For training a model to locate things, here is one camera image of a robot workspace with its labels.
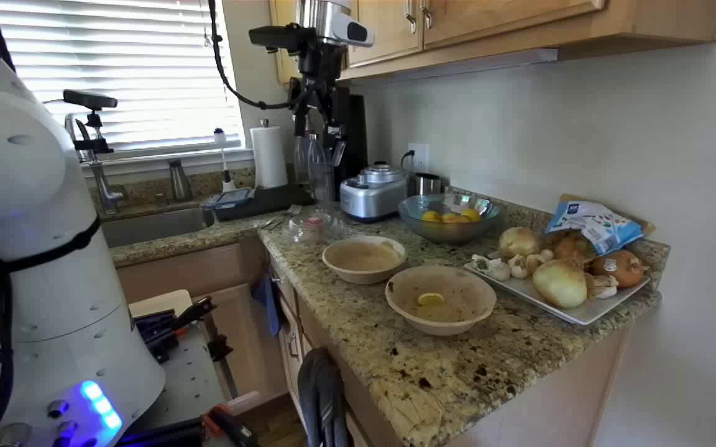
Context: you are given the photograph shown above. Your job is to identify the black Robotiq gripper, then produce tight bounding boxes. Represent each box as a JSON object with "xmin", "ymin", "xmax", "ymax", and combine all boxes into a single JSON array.
[{"xmin": 291, "ymin": 46, "xmax": 352, "ymax": 165}]

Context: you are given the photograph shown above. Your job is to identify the beige bowl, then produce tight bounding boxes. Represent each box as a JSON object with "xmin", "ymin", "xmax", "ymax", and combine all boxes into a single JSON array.
[
  {"xmin": 383, "ymin": 263, "xmax": 501, "ymax": 340},
  {"xmin": 320, "ymin": 234, "xmax": 409, "ymax": 289}
]

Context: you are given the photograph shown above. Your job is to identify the black coffee maker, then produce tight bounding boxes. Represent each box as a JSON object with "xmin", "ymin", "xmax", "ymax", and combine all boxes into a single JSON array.
[{"xmin": 329, "ymin": 84, "xmax": 370, "ymax": 202}]

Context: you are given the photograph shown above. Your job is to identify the small clear bottle metal cap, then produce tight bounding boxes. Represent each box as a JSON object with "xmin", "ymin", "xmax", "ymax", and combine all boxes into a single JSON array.
[{"xmin": 294, "ymin": 131, "xmax": 333, "ymax": 207}]

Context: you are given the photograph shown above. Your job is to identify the white paper towel roll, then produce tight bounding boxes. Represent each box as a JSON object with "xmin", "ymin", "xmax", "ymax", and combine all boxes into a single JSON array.
[{"xmin": 250, "ymin": 116, "xmax": 291, "ymax": 191}]

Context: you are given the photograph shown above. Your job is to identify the small glass bowl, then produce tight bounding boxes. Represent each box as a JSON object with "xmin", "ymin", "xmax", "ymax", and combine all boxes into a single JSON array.
[{"xmin": 287, "ymin": 207, "xmax": 342, "ymax": 246}]

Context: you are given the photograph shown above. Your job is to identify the white dish brush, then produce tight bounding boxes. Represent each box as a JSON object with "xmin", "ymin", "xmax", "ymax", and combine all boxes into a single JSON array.
[{"xmin": 211, "ymin": 124, "xmax": 240, "ymax": 197}]

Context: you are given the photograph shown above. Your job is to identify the small metal cup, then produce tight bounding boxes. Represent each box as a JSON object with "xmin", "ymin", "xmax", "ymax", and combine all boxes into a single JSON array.
[{"xmin": 405, "ymin": 171, "xmax": 453, "ymax": 200}]

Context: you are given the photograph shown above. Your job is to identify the clear glass fruit bowl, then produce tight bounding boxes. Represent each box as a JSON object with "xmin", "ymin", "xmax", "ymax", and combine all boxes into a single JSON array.
[{"xmin": 396, "ymin": 191, "xmax": 503, "ymax": 246}]

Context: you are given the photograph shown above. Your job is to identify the white window blinds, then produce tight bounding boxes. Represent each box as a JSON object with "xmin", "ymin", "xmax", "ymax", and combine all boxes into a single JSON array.
[{"xmin": 0, "ymin": 0, "xmax": 250, "ymax": 156}]

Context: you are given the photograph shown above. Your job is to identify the blue hanging cloth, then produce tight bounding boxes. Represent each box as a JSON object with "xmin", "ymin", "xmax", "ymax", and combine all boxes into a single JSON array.
[{"xmin": 250, "ymin": 275, "xmax": 289, "ymax": 337}]

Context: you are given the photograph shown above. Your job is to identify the steel kitchen sink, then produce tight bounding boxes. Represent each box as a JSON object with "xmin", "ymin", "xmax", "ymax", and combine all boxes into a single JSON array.
[{"xmin": 99, "ymin": 207, "xmax": 217, "ymax": 248}]

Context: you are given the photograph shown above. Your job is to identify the yellow lemon slice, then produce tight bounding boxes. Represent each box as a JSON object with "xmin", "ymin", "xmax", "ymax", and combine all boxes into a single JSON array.
[{"xmin": 416, "ymin": 290, "xmax": 451, "ymax": 311}]

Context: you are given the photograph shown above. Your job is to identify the wooden base cabinet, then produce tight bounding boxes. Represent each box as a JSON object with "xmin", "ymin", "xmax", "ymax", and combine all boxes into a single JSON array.
[{"xmin": 112, "ymin": 234, "xmax": 635, "ymax": 447}]

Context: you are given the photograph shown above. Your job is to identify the chrome sink faucet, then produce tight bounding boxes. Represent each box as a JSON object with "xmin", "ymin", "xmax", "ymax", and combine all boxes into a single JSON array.
[{"xmin": 62, "ymin": 109, "xmax": 128, "ymax": 211}]

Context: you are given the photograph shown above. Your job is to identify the white mushroom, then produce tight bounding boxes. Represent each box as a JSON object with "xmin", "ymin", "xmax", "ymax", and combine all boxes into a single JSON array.
[
  {"xmin": 588, "ymin": 272, "xmax": 621, "ymax": 301},
  {"xmin": 486, "ymin": 255, "xmax": 516, "ymax": 284}
]

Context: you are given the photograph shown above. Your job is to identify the tan yellow onion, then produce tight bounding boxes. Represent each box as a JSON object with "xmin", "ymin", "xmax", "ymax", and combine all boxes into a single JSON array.
[{"xmin": 497, "ymin": 223, "xmax": 542, "ymax": 260}]

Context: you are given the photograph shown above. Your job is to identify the black clamp tool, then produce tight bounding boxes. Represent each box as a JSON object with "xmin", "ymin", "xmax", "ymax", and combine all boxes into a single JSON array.
[{"xmin": 132, "ymin": 296, "xmax": 220, "ymax": 363}]

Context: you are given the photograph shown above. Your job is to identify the black hanging towel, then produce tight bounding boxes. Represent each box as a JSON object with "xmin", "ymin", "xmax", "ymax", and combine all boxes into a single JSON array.
[{"xmin": 294, "ymin": 346, "xmax": 354, "ymax": 447}]

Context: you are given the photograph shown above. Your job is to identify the white robot cart top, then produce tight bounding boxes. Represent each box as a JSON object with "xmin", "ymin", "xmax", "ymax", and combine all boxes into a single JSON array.
[{"xmin": 128, "ymin": 286, "xmax": 231, "ymax": 418}]

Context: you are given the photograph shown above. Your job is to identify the brown round vegetable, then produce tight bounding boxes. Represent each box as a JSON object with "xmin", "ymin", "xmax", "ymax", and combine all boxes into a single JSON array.
[
  {"xmin": 609, "ymin": 248, "xmax": 652, "ymax": 290},
  {"xmin": 553, "ymin": 234, "xmax": 600, "ymax": 272}
]

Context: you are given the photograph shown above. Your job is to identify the large yellow onion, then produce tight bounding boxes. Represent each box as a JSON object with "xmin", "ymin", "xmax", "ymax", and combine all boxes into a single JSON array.
[{"xmin": 531, "ymin": 259, "xmax": 591, "ymax": 314}]

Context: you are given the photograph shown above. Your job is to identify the blue white plastic bag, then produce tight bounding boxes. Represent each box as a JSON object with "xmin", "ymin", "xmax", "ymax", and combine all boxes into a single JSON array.
[{"xmin": 544, "ymin": 197, "xmax": 650, "ymax": 259}]

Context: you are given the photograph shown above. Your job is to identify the red black clamp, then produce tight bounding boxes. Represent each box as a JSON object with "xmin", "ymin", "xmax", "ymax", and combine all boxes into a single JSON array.
[{"xmin": 118, "ymin": 403, "xmax": 265, "ymax": 447}]

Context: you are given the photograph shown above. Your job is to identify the white rectangular tray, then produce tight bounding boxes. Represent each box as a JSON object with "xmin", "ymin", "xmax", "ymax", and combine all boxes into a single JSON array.
[{"xmin": 465, "ymin": 246, "xmax": 654, "ymax": 329}]

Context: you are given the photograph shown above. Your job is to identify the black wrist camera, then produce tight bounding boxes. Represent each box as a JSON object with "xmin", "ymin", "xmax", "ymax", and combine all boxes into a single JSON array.
[{"xmin": 250, "ymin": 23, "xmax": 320, "ymax": 56}]

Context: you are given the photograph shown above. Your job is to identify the white wall outlet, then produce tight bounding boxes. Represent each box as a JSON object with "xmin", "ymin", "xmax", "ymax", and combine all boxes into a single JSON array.
[{"xmin": 405, "ymin": 142, "xmax": 432, "ymax": 171}]

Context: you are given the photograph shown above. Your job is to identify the black camera on stand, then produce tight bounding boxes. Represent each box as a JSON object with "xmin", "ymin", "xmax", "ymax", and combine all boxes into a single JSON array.
[{"xmin": 59, "ymin": 87, "xmax": 120, "ymax": 156}]

